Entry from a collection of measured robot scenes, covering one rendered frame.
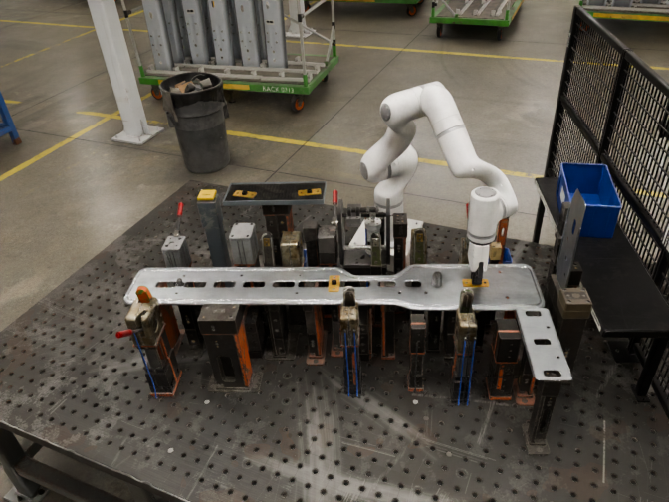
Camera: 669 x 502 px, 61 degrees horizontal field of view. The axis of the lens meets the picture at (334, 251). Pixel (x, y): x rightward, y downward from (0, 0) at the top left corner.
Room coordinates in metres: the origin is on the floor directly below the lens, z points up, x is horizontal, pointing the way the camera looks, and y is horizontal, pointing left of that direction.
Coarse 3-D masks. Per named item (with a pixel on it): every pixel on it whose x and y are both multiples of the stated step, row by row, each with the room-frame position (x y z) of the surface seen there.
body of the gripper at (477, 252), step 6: (474, 246) 1.40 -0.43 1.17; (480, 246) 1.39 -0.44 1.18; (486, 246) 1.39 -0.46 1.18; (468, 252) 1.47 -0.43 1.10; (474, 252) 1.39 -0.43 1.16; (480, 252) 1.39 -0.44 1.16; (486, 252) 1.39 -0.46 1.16; (468, 258) 1.45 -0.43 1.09; (474, 258) 1.39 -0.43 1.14; (480, 258) 1.38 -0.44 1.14; (486, 258) 1.38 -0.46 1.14; (474, 264) 1.39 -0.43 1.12; (486, 264) 1.38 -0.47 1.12; (474, 270) 1.38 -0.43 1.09
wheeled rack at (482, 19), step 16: (432, 0) 7.58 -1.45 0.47; (448, 0) 8.37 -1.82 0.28; (464, 0) 8.28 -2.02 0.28; (480, 0) 8.22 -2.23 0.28; (496, 0) 8.16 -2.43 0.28; (512, 0) 8.10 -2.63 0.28; (432, 16) 7.57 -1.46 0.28; (448, 16) 7.52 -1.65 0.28; (464, 16) 7.47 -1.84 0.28; (480, 16) 7.42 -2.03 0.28; (496, 16) 7.36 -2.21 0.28; (512, 16) 7.37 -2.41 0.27
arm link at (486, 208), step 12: (480, 192) 1.43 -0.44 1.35; (492, 192) 1.42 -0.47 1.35; (480, 204) 1.40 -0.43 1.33; (492, 204) 1.39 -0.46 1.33; (480, 216) 1.39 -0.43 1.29; (492, 216) 1.39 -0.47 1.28; (504, 216) 1.42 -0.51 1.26; (468, 228) 1.43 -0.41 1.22; (480, 228) 1.39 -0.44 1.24; (492, 228) 1.40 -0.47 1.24
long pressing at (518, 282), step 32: (128, 288) 1.54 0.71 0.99; (160, 288) 1.52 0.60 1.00; (192, 288) 1.51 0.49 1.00; (224, 288) 1.50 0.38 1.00; (256, 288) 1.49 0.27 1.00; (288, 288) 1.47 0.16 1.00; (320, 288) 1.46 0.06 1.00; (384, 288) 1.44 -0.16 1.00; (416, 288) 1.43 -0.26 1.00; (448, 288) 1.42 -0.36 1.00; (480, 288) 1.41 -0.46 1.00; (512, 288) 1.39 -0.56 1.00
